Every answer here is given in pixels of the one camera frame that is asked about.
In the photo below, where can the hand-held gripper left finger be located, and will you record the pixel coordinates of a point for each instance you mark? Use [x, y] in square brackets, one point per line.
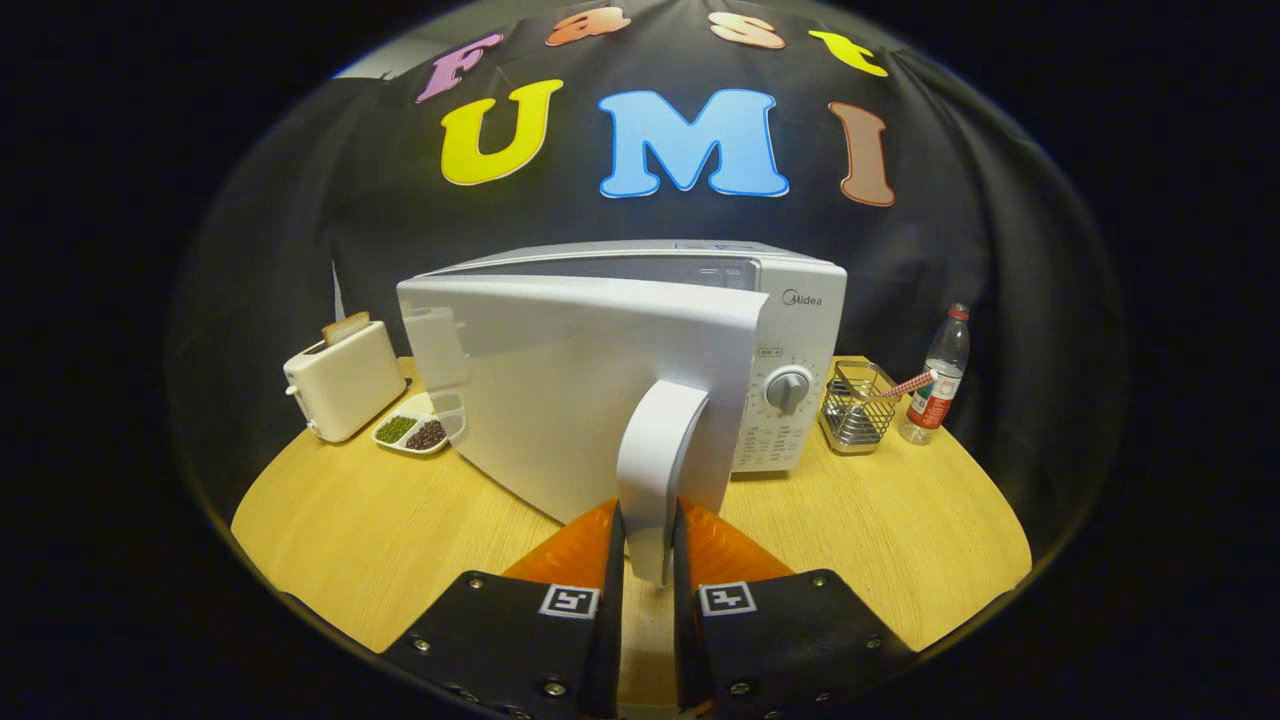
[612, 640]

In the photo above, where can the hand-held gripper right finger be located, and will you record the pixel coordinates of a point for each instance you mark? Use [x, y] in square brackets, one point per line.
[684, 640]

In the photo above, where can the white microwave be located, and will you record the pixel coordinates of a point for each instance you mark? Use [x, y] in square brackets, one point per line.
[560, 400]

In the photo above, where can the white divided dish with beans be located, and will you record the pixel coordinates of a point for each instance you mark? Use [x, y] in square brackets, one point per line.
[410, 432]

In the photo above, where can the red white striped straw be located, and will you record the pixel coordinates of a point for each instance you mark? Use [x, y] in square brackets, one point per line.
[910, 384]

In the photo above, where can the clear plastic bottle red label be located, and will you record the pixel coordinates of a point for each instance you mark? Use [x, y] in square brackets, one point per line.
[935, 400]

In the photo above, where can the cream toaster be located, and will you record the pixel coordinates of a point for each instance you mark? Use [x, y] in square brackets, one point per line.
[345, 385]

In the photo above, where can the toast slice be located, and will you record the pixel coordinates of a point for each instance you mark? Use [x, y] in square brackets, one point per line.
[345, 328]

